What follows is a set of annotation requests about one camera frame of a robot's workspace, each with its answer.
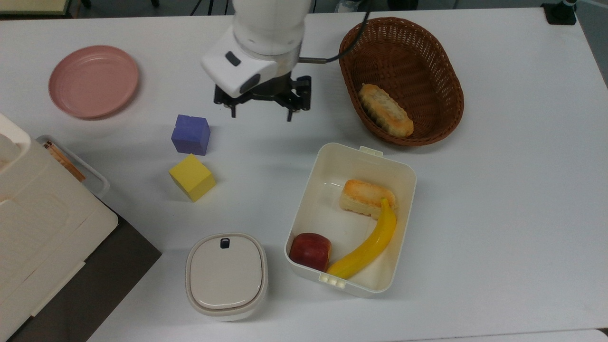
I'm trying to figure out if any black clamp mount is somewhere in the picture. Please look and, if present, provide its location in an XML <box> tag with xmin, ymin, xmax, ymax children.
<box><xmin>541</xmin><ymin>0</ymin><xmax>578</xmax><ymax>26</ymax></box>

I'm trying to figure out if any red toy apple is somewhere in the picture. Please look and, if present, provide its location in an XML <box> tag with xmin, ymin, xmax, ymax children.
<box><xmin>289</xmin><ymin>233</ymin><xmax>332</xmax><ymax>272</ymax></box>

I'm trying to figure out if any brown wicker basket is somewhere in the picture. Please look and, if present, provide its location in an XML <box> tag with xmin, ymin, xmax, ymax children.
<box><xmin>338</xmin><ymin>17</ymin><xmax>465</xmax><ymax>147</ymax></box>

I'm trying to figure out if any cream plastic cabinet with handle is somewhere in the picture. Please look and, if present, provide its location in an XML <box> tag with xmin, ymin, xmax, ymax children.
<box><xmin>0</xmin><ymin>113</ymin><xmax>119</xmax><ymax>342</ymax></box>

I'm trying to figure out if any clear plastic tray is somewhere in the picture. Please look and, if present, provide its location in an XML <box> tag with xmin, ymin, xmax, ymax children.
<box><xmin>36</xmin><ymin>135</ymin><xmax>110</xmax><ymax>199</ymax></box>

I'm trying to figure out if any long toy bread loaf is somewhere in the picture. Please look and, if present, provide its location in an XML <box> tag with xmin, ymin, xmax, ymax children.
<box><xmin>358</xmin><ymin>84</ymin><xmax>414</xmax><ymax>138</ymax></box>

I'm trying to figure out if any brown wooden stick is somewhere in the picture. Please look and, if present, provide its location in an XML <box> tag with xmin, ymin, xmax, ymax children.
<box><xmin>44</xmin><ymin>141</ymin><xmax>87</xmax><ymax>182</ymax></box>

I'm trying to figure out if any yellow toy banana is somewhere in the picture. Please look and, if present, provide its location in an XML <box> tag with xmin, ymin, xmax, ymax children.
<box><xmin>326</xmin><ymin>198</ymin><xmax>398</xmax><ymax>280</ymax></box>

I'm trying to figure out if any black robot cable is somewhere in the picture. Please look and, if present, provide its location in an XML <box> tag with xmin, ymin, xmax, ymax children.
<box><xmin>298</xmin><ymin>0</ymin><xmax>373</xmax><ymax>65</ymax></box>

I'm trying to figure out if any yellow foam cube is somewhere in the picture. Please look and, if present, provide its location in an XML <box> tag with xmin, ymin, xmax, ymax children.
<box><xmin>169</xmin><ymin>153</ymin><xmax>217</xmax><ymax>203</ymax></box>

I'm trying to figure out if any cream plastic container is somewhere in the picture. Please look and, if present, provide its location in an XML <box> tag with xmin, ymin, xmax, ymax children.
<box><xmin>284</xmin><ymin>142</ymin><xmax>417</xmax><ymax>298</ymax></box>

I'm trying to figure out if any purple foam cube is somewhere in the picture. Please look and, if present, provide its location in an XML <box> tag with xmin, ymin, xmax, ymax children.
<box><xmin>171</xmin><ymin>114</ymin><xmax>211</xmax><ymax>156</ymax></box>

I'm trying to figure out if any short toy bread piece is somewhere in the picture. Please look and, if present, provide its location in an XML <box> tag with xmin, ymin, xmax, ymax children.
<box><xmin>339</xmin><ymin>179</ymin><xmax>397</xmax><ymax>220</ymax></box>

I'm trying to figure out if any small cream lidded bin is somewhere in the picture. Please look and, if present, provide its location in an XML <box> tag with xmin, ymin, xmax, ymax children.
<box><xmin>185</xmin><ymin>232</ymin><xmax>269</xmax><ymax>322</ymax></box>

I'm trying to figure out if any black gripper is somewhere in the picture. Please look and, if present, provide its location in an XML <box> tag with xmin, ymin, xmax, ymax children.
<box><xmin>213</xmin><ymin>75</ymin><xmax>312</xmax><ymax>122</ymax></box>

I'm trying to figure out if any pink plastic plate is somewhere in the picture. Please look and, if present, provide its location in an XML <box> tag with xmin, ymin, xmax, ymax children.
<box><xmin>48</xmin><ymin>45</ymin><xmax>140</xmax><ymax>119</ymax></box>

